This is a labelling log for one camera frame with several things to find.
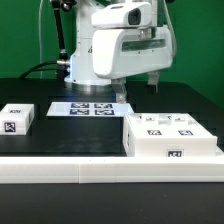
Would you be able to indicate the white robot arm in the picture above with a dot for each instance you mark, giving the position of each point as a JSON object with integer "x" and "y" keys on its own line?
{"x": 82, "y": 75}

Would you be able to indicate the white L-shaped fence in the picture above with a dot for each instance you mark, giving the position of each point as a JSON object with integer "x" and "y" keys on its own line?
{"x": 18, "y": 164}

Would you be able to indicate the white cabinet door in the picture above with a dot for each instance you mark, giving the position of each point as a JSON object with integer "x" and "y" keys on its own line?
{"x": 185, "y": 125}
{"x": 143, "y": 125}

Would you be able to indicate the white cabinet top block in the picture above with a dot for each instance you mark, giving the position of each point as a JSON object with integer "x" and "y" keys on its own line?
{"x": 16, "y": 119}

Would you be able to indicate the white marker base plate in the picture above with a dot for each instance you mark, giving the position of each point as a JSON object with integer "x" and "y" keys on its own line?
{"x": 87, "y": 109}

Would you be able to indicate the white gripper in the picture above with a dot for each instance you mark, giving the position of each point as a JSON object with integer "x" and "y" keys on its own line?
{"x": 119, "y": 53}

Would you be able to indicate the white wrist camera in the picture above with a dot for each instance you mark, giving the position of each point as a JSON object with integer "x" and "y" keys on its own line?
{"x": 123, "y": 15}

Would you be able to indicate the white cabinet body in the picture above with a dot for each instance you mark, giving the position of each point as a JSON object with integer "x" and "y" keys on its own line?
{"x": 169, "y": 144}

